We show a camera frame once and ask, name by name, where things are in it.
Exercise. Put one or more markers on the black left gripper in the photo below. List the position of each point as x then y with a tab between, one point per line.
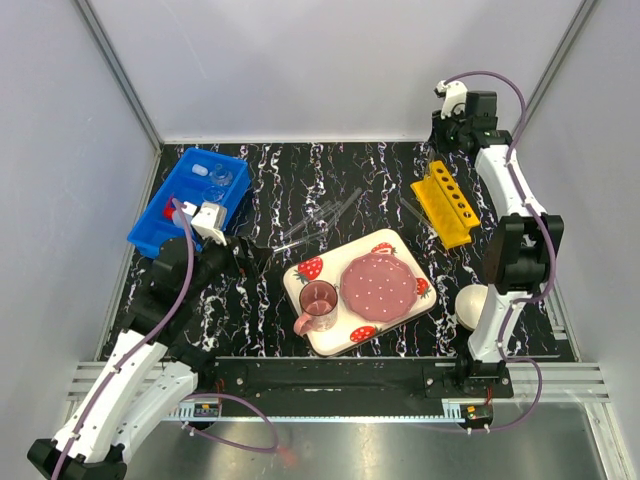
244	265

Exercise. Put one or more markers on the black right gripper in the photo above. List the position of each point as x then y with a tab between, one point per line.
437	125

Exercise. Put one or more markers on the yellow test tube rack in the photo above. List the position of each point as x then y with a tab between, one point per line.
447	209

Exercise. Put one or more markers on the small clear glass beaker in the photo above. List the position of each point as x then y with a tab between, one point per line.
214	194

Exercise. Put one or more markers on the glass alcohol lamp white cap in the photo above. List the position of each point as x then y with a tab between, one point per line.
220	175

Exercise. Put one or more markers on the wash bottle with red cap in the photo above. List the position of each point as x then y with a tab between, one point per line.
170	212

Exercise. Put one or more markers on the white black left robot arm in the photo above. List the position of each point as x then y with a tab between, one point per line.
148	374

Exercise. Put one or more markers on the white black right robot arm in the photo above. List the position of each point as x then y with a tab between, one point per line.
519	264

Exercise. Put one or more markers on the pink ghost pattern mug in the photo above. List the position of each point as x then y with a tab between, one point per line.
318	302

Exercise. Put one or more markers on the blue plastic compartment bin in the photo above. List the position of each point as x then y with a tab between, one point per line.
152	229

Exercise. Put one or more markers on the strawberry pattern white tray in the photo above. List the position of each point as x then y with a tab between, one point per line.
350	330

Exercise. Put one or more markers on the pink polka dot plate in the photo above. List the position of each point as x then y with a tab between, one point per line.
379	288

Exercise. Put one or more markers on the cream ceramic bowl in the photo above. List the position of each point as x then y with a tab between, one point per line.
469	303

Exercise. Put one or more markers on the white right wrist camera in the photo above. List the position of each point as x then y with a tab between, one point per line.
453	94

